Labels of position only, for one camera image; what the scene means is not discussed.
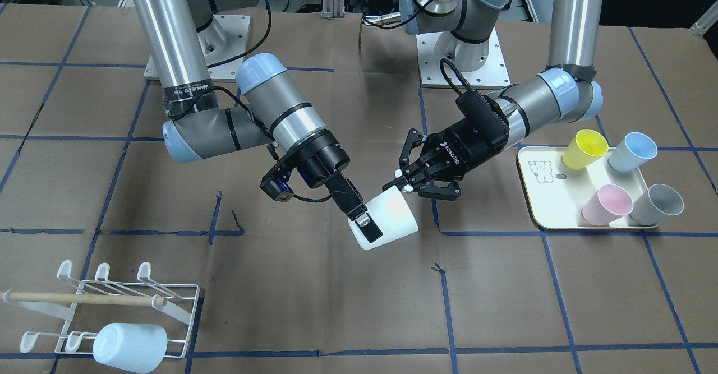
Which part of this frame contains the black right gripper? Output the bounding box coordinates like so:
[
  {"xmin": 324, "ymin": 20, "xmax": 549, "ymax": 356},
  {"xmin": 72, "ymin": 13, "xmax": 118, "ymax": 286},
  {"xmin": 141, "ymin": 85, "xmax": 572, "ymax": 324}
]
[{"xmin": 260, "ymin": 130, "xmax": 383, "ymax": 243}]

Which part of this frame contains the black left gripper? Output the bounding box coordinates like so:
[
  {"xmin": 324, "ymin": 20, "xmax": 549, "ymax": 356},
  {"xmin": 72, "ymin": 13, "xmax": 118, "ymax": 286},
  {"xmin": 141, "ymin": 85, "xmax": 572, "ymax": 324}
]
[{"xmin": 383, "ymin": 92, "xmax": 509, "ymax": 202}]

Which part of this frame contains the pale green white cup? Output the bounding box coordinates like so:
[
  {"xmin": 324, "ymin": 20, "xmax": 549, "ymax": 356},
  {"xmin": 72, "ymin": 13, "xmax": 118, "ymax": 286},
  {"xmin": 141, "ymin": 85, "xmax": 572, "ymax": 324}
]
[{"xmin": 348, "ymin": 187, "xmax": 418, "ymax": 250}]

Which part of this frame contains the light blue plastic cup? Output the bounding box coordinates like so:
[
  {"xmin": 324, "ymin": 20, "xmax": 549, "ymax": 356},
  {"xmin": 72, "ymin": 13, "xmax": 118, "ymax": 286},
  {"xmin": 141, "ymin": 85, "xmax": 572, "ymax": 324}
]
[{"xmin": 93, "ymin": 322, "xmax": 168, "ymax": 373}]

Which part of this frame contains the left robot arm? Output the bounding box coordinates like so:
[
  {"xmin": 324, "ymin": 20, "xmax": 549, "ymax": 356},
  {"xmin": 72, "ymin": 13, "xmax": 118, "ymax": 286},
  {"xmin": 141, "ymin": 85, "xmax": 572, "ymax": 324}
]
[{"xmin": 383, "ymin": 0, "xmax": 603, "ymax": 200}]

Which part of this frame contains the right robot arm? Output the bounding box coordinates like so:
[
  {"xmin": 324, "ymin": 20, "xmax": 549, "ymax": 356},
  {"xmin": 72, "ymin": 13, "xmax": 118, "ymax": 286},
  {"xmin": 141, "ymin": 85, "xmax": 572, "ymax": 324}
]
[{"xmin": 133, "ymin": 0, "xmax": 388, "ymax": 244}]

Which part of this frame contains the yellow plastic cup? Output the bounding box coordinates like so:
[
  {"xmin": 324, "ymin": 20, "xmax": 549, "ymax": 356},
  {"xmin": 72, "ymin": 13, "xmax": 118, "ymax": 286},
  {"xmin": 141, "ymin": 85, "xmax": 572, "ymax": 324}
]
[{"xmin": 561, "ymin": 129, "xmax": 609, "ymax": 170}]

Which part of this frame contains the pink plastic cup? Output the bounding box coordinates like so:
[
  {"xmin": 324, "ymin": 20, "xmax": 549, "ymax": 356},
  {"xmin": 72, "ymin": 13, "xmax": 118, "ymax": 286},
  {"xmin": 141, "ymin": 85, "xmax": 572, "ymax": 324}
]
[{"xmin": 581, "ymin": 184, "xmax": 634, "ymax": 226}]

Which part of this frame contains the grey plastic cup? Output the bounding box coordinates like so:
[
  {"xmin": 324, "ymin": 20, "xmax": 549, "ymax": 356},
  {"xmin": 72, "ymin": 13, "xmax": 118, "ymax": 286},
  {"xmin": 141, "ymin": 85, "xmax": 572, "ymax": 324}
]
[{"xmin": 630, "ymin": 184, "xmax": 685, "ymax": 226}]

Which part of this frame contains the cream plastic tray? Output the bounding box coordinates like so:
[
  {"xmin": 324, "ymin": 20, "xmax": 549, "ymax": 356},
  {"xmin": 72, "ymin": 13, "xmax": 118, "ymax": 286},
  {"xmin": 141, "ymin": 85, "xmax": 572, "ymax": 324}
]
[{"xmin": 517, "ymin": 146, "xmax": 648, "ymax": 230}]

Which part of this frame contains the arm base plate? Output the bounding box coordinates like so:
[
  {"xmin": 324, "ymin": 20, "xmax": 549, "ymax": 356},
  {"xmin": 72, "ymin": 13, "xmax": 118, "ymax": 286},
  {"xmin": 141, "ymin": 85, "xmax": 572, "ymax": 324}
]
[
  {"xmin": 144, "ymin": 14, "xmax": 251, "ymax": 81},
  {"xmin": 416, "ymin": 30, "xmax": 511, "ymax": 90}
]

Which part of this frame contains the white wire cup rack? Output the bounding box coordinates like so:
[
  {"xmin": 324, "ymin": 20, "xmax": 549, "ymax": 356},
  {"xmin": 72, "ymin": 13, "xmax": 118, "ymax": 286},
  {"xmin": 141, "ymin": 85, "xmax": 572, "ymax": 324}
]
[{"xmin": 2, "ymin": 261, "xmax": 200, "ymax": 360}]

